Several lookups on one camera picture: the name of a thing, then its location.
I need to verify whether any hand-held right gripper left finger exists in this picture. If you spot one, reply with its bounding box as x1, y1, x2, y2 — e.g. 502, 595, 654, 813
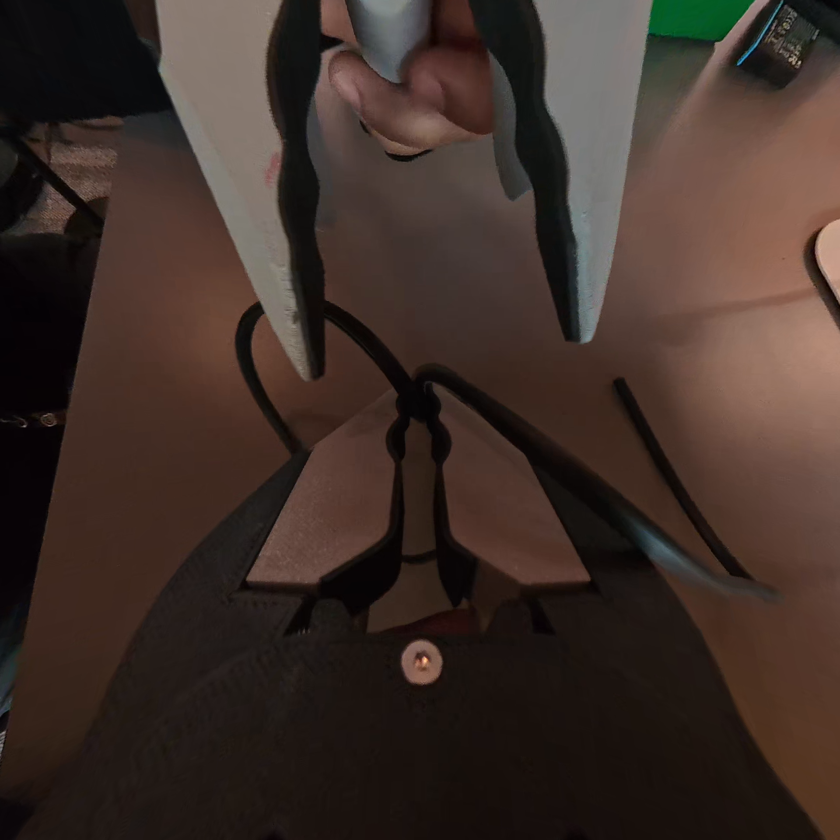
246, 387, 411, 595

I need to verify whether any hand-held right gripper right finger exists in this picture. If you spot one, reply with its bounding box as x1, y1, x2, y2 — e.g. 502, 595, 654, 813
423, 384, 592, 608

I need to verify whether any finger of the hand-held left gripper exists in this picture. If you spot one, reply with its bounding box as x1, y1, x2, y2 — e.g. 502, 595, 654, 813
472, 0, 651, 343
156, 0, 337, 383

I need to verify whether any black looped cable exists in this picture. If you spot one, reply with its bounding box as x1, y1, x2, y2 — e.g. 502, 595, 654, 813
235, 298, 782, 601

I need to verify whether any green plastic bin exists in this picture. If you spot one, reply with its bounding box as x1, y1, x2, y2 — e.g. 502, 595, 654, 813
648, 0, 756, 42

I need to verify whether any person's left hand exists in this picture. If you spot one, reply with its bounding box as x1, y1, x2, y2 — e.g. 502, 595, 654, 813
320, 0, 496, 158

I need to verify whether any black wooden book stand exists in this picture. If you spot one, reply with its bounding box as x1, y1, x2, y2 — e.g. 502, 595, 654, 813
814, 220, 840, 329

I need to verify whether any black camera battery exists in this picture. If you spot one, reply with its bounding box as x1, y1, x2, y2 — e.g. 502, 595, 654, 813
735, 0, 823, 89

